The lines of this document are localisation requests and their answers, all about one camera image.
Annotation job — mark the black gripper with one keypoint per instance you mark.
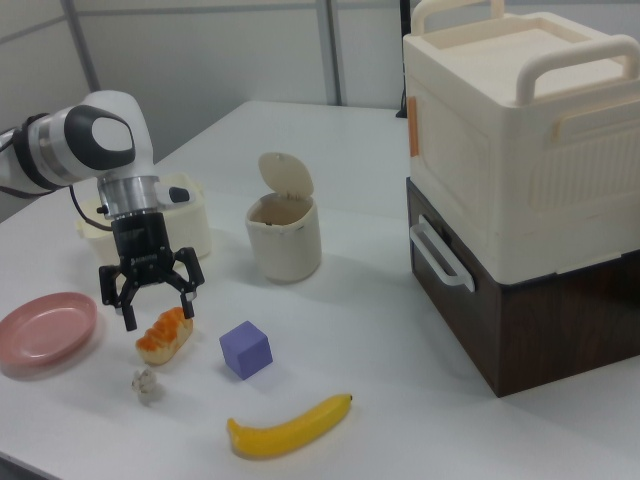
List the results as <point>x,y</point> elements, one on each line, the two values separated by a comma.
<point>142,245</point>

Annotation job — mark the white paper ball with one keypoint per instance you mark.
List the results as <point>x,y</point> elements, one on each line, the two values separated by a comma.
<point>145,385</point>

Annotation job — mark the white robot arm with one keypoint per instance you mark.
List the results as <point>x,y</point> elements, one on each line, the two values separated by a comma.
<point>115,115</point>

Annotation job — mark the beige trash can with lid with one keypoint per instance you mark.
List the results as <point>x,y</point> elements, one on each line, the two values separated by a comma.
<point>285,250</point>

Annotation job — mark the toy bread with orange glaze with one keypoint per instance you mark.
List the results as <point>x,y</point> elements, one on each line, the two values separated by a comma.
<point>165,341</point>

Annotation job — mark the white plastic storage bin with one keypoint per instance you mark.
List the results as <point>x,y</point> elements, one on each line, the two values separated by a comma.
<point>194,225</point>

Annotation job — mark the purple foam cube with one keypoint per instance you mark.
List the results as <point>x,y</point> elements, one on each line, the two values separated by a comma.
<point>245,356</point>

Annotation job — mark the pink plastic plate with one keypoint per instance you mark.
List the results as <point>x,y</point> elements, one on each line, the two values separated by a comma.
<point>45,330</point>

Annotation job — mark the yellow toy banana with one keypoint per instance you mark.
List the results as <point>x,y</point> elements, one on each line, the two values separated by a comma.
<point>290,431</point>

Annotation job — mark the black pole stand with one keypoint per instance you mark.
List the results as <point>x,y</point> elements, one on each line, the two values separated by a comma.
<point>404,60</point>

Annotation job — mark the dark brown drawer box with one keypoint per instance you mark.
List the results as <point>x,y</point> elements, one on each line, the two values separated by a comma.
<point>550,330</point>

